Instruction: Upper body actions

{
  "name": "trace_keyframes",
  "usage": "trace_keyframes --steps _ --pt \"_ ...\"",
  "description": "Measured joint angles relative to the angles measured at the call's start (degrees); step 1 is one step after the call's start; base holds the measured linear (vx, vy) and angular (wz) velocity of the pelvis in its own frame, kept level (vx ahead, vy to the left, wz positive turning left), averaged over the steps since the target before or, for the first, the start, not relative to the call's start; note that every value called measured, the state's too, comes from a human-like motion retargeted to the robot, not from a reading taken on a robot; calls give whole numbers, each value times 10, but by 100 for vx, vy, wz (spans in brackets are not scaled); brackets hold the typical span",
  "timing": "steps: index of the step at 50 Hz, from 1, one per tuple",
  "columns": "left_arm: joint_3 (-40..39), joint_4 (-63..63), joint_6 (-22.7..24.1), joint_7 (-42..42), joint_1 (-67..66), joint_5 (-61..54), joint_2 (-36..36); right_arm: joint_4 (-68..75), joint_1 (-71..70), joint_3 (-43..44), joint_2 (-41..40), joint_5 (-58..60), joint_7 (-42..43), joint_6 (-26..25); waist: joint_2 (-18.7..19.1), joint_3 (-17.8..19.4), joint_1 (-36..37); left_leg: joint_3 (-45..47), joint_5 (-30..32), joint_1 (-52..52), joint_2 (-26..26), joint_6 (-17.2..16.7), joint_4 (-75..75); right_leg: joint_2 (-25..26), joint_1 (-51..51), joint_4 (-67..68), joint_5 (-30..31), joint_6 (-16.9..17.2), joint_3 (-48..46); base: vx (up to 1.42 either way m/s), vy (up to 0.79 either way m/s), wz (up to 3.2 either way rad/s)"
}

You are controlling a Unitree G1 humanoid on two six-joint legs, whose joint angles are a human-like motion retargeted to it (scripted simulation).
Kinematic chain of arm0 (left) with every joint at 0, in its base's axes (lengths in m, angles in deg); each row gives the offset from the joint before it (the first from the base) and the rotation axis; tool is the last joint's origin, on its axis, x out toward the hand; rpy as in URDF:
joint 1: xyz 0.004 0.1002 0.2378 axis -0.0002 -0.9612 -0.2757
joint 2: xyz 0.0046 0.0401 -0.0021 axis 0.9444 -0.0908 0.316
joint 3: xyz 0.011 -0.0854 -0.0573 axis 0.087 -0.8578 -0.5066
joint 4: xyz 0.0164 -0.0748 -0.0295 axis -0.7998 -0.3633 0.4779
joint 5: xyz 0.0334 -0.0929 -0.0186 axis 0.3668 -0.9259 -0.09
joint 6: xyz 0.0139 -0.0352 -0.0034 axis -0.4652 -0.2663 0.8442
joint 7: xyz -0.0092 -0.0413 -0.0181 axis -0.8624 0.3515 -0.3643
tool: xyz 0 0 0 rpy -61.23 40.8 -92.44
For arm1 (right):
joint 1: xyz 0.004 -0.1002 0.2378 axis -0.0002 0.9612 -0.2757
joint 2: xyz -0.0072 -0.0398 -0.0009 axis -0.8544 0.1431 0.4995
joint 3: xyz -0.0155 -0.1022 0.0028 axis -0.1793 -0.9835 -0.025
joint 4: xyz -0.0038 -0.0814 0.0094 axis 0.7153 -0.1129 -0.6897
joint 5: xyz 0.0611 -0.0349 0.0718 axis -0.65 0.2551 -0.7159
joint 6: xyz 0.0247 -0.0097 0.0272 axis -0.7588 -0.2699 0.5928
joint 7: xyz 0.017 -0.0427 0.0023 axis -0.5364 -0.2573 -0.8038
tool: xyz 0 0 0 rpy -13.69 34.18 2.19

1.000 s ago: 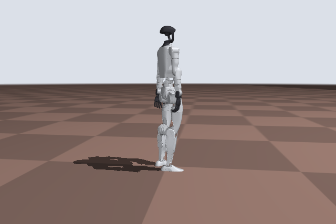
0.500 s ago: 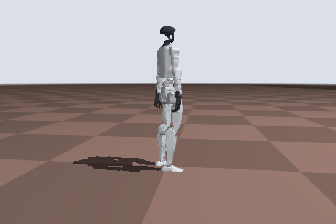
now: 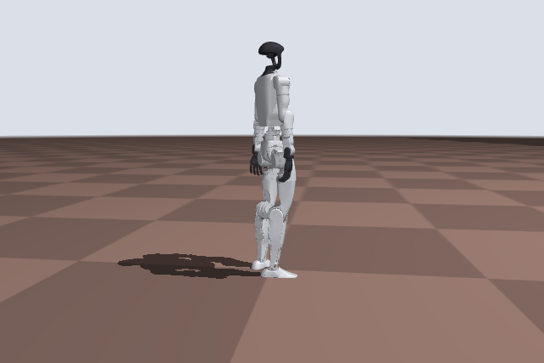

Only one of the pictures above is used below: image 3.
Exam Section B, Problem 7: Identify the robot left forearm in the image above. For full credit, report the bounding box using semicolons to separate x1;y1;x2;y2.
253;120;265;152

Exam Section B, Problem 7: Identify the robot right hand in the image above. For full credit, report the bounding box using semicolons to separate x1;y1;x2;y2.
277;147;294;182

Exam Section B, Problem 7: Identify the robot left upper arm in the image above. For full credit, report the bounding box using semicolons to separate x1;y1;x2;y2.
254;83;258;122

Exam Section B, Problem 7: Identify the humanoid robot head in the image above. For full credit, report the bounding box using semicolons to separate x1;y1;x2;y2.
258;42;284;76

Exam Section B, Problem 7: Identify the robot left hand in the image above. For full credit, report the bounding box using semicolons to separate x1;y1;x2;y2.
250;145;266;176

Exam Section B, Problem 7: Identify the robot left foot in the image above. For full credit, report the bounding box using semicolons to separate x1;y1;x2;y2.
252;258;279;269

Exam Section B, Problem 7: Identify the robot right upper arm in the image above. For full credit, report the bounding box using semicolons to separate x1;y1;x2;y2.
273;76;290;123

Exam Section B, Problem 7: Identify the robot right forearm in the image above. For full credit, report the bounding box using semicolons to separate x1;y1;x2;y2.
280;111;295;156

